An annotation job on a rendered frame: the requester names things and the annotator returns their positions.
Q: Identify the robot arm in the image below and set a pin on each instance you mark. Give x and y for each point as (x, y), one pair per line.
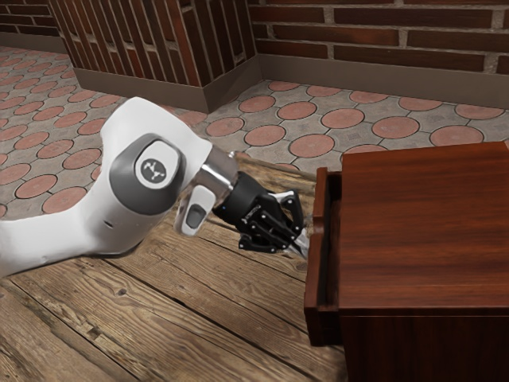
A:
(79, 207)

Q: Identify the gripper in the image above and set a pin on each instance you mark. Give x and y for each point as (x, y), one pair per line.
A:
(246, 201)

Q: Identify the dark red wooden cabinet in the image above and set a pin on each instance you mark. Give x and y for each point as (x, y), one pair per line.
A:
(421, 246)

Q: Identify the dark red wooden drawer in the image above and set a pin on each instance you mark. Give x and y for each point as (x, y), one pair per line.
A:
(316, 286)

